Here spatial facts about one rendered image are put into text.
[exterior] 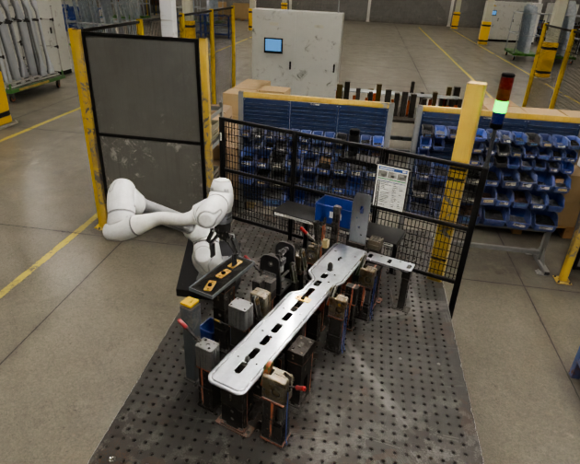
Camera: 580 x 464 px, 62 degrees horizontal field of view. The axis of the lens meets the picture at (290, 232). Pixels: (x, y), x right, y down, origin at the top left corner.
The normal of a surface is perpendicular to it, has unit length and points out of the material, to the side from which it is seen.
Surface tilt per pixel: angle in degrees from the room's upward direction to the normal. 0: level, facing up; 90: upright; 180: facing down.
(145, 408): 0
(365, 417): 0
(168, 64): 89
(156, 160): 89
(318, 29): 90
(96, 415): 0
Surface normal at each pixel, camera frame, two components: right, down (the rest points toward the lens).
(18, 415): 0.04, -0.89
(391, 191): -0.48, 0.39
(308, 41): -0.16, 0.45
